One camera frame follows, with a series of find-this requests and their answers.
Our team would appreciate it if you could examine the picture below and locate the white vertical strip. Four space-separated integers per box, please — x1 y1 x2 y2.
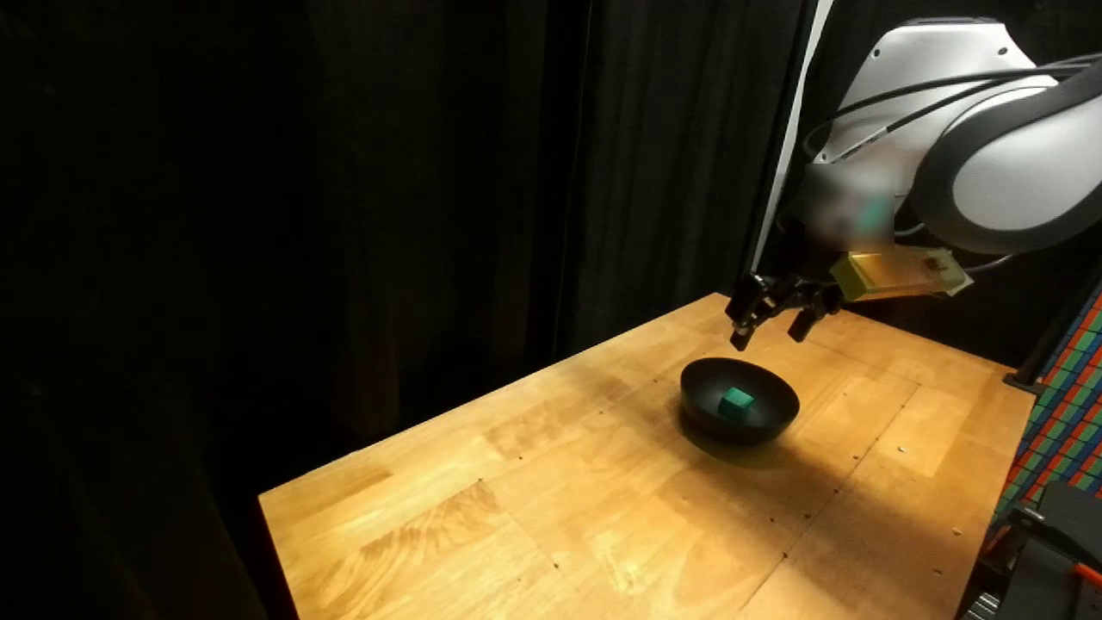
748 0 838 275

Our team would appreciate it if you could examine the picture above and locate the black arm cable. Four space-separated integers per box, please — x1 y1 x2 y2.
803 53 1102 155

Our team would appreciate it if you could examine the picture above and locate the black curtain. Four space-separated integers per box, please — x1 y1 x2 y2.
0 0 1102 620

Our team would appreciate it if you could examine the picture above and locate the green block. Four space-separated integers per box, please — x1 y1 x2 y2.
716 386 760 418

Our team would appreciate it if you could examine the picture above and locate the colourful checkered board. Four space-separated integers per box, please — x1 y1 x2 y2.
988 289 1102 534

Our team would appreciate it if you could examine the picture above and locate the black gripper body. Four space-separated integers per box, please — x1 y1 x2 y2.
724 223 855 323

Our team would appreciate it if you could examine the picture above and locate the black slanted pole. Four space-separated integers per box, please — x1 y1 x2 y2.
1005 264 1102 397

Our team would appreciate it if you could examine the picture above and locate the yellowish wrist camera box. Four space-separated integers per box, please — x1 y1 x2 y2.
828 241 977 306

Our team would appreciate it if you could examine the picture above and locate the black bowl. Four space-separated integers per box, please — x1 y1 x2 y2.
680 355 803 451

